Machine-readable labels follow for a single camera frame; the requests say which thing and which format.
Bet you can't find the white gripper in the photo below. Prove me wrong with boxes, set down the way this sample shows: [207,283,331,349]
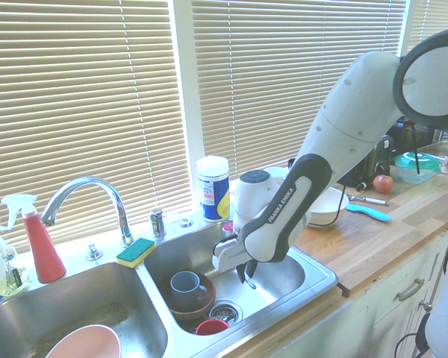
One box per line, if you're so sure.
[211,234,258,292]

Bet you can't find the stainless steel double sink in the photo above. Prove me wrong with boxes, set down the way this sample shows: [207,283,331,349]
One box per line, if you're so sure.
[0,214,339,358]

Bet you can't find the sink hole cap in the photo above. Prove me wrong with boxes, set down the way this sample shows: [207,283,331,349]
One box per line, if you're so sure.
[175,213,196,229]

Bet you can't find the teal plastic serrated knife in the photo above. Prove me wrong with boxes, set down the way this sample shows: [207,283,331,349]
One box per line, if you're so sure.
[345,203,393,224]

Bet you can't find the metal drain strainer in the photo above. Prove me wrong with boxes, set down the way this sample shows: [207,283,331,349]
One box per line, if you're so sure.
[208,300,243,324]

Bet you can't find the grey mug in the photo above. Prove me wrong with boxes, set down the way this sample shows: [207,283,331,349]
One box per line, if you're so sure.
[169,271,209,311]

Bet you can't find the red plastic cup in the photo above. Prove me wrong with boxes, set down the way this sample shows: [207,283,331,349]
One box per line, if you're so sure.
[193,318,231,336]

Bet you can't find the brown wooden bowl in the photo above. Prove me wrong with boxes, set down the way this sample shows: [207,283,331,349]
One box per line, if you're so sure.
[160,271,217,322]

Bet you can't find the Lysol wipes canister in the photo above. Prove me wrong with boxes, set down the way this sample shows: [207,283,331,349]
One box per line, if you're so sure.
[196,155,231,224]

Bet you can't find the chrome side sprayer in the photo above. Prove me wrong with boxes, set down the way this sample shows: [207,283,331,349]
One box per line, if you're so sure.
[149,208,168,239]

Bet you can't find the large white bowl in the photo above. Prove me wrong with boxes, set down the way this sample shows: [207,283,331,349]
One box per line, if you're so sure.
[308,186,349,224]

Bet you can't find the yellow and green sponge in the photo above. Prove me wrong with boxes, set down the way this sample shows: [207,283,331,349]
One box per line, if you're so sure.
[115,237,157,269]

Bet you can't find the silver metal utensil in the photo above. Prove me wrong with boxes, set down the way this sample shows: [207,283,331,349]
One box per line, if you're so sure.
[346,193,390,207]

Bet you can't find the white base cabinet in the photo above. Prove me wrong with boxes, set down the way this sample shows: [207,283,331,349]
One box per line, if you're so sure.
[246,223,448,358]

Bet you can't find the red apple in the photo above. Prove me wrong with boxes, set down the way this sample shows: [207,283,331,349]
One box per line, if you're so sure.
[372,174,394,194]

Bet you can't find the black toaster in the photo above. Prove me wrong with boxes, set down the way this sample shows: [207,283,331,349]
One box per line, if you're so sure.
[345,134,395,187]

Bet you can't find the pink plastic bowl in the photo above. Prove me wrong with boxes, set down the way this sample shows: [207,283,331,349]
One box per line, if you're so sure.
[44,324,122,358]

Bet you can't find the chrome gooseneck faucet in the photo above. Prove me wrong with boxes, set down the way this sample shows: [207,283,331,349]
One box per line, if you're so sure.
[40,176,135,248]

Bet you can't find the green lidded salad container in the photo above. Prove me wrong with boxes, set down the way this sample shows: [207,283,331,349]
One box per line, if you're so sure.
[393,151,442,185]

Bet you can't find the red spray bottle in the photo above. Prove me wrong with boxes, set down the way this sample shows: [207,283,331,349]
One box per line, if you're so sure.
[1,193,67,284]

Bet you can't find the beige slatted window blind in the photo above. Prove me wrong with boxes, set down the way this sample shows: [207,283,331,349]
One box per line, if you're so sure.
[408,0,448,53]
[190,0,406,198]
[0,0,184,254]

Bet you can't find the black coffee maker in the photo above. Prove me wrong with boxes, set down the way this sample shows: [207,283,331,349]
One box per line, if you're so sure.
[386,115,444,157]

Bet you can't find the clear plastic container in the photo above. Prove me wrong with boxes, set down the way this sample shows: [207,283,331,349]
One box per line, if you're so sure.
[414,139,448,175]

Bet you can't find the chrome faucet handle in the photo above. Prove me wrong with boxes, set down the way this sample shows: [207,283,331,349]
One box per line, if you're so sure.
[85,241,104,261]

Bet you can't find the metal cabinet bar handle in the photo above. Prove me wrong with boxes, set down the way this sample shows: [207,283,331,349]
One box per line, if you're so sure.
[395,278,426,302]

